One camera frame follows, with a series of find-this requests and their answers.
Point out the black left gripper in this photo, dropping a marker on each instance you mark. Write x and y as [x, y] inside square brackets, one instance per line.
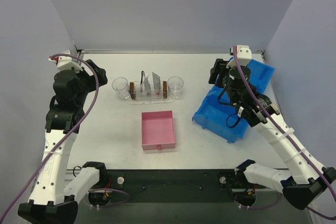
[97, 76]

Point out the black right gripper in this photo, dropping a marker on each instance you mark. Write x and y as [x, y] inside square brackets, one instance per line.
[216, 70]

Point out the clear plastic cup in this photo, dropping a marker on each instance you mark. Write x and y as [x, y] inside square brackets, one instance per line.
[175, 85]
[121, 86]

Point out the brown wooden holder block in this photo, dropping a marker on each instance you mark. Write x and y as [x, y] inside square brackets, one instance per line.
[132, 90]
[165, 90]

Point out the black toothbrush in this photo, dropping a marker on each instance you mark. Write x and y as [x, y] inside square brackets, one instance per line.
[142, 80]

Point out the black-capped toothpaste tube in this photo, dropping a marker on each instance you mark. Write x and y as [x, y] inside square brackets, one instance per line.
[146, 84]

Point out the red-capped toothpaste tube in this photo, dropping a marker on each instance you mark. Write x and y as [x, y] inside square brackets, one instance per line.
[156, 83]

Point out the white toothbrush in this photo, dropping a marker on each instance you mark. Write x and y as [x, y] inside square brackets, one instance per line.
[143, 93]

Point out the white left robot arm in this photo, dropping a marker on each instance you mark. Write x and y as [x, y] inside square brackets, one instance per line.
[51, 201]

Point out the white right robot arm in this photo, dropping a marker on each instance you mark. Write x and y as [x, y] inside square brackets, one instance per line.
[305, 178]

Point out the clear textured glass tray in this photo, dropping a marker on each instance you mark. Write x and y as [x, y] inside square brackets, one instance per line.
[150, 99]

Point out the blue plastic bin organizer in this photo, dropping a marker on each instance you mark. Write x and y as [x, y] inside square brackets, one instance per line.
[218, 118]

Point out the pink plastic drawer box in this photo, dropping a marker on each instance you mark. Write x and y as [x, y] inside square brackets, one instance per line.
[157, 130]

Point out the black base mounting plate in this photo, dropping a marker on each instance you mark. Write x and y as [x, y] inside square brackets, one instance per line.
[170, 186]

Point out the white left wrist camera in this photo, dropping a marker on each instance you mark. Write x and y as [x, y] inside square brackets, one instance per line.
[67, 63]

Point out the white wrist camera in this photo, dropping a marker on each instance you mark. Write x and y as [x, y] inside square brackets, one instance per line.
[243, 53]
[67, 63]

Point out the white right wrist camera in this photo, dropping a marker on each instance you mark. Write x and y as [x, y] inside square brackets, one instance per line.
[243, 53]

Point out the aluminium frame rail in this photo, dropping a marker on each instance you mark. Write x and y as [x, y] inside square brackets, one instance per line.
[239, 178]

